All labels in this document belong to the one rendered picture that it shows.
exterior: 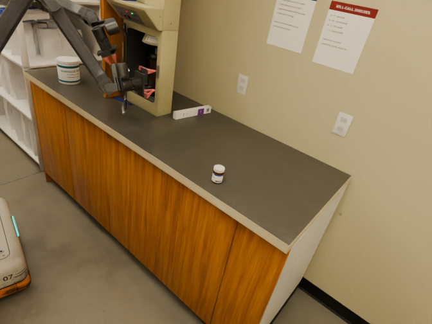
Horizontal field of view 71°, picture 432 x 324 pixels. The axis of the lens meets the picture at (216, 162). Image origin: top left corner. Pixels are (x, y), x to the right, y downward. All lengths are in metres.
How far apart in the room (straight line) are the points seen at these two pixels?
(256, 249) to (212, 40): 1.29
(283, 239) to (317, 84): 0.86
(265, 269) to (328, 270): 0.86
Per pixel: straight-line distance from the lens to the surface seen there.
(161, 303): 2.00
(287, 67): 1.73
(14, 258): 1.96
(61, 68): 2.20
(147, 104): 1.85
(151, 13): 1.60
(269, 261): 1.25
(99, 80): 1.42
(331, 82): 1.64
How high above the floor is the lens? 1.69
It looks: 31 degrees down
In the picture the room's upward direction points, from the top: 11 degrees clockwise
